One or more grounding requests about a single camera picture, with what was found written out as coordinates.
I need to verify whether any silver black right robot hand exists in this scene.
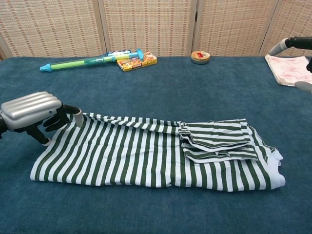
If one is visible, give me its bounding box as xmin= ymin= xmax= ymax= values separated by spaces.
xmin=269 ymin=36 xmax=312 ymax=95

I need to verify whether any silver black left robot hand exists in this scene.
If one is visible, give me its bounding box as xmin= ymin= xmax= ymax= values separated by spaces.
xmin=1 ymin=91 xmax=83 ymax=146

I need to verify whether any green white striped shirt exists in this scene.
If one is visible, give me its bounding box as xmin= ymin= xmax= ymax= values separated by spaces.
xmin=29 ymin=112 xmax=286 ymax=192

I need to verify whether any woven folding screen panel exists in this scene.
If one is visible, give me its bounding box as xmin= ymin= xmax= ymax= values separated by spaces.
xmin=98 ymin=0 xmax=198 ymax=57
xmin=0 ymin=0 xmax=108 ymax=59
xmin=259 ymin=0 xmax=312 ymax=57
xmin=192 ymin=0 xmax=283 ymax=57

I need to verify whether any spiral sketch notebook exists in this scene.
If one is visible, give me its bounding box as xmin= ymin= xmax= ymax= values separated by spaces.
xmin=265 ymin=54 xmax=312 ymax=88

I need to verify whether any blue green toy water pump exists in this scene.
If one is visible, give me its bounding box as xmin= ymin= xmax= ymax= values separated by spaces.
xmin=39 ymin=48 xmax=145 ymax=73

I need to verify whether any round tin with red label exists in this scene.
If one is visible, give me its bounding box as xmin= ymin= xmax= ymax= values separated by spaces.
xmin=191 ymin=51 xmax=211 ymax=65

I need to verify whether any blue table cover cloth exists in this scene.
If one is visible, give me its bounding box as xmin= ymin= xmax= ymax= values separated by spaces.
xmin=0 ymin=56 xmax=312 ymax=234

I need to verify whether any yellow snack box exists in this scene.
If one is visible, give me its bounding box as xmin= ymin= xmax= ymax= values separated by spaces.
xmin=116 ymin=51 xmax=158 ymax=73

